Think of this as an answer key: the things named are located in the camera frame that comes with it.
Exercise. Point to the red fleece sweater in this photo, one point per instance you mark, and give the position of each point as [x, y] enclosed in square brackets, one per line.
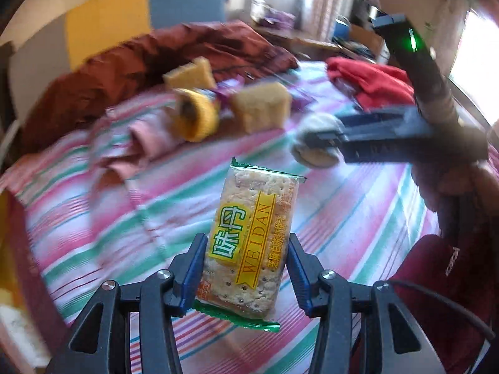
[370, 80]

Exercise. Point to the dark red blanket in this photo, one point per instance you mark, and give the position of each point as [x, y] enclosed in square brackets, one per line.
[128, 70]

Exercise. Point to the green cracker packet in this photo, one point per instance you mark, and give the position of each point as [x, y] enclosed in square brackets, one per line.
[249, 233]

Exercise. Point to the striped cloth covered desktop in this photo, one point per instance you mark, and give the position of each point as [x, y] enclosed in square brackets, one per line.
[351, 222]

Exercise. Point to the person's right hand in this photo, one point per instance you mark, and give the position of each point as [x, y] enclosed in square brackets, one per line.
[429, 185]

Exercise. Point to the large yellow sponge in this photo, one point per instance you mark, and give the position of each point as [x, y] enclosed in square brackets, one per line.
[261, 105]

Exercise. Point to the cream sock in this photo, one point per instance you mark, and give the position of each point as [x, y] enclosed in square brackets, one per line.
[317, 156]

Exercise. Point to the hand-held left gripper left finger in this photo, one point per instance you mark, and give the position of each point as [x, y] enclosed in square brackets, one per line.
[193, 276]

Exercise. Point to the yellow rolled sock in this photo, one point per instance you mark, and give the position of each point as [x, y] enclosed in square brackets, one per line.
[197, 115]

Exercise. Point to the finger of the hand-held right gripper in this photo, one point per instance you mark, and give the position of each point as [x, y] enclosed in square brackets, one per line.
[374, 152]
[370, 126]

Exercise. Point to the blue container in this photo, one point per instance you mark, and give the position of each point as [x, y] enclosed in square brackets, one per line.
[343, 29]

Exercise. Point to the pink cloth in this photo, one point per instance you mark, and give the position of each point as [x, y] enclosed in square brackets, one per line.
[136, 140]

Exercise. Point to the maroon garment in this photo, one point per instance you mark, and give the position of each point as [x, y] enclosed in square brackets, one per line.
[440, 304]

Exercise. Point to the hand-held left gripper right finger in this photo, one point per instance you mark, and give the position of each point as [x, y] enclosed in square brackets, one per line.
[300, 276]

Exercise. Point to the wooden side table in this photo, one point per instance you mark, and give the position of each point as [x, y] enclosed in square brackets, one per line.
[296, 45]

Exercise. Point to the patterned curtain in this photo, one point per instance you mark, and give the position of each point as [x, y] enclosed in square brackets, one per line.
[327, 0]

